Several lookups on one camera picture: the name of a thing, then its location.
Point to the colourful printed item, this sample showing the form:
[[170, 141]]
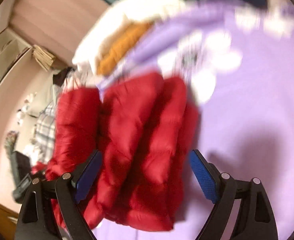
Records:
[[12, 141]]

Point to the orange garment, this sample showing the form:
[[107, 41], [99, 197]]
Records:
[[117, 52]]

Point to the folded red puffer jacket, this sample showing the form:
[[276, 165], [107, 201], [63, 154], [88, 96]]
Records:
[[38, 168]]

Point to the cream printed cloth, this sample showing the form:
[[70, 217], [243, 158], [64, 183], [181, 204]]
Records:
[[34, 152]]

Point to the beige pleated fabric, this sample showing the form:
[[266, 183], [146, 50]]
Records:
[[43, 57]]

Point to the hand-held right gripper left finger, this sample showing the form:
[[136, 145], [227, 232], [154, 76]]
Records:
[[87, 177]]

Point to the pink curtain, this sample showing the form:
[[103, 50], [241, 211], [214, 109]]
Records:
[[57, 12]]

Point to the window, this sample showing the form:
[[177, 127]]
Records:
[[2, 60]]

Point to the white fleece garment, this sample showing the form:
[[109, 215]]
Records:
[[117, 25]]

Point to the plaid cloth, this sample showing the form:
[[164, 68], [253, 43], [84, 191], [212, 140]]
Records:
[[45, 125]]

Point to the purple floral blanket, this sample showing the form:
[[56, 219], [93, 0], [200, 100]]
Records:
[[249, 105]]

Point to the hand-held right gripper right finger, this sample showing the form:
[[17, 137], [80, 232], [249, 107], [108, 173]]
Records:
[[203, 177]]

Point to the white stuffed toy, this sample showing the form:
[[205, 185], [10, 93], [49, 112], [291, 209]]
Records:
[[26, 107]]

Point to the black garment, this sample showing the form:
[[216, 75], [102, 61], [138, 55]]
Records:
[[60, 76]]

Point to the red puffer jacket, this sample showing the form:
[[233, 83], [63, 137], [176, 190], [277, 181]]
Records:
[[142, 142], [38, 168]]

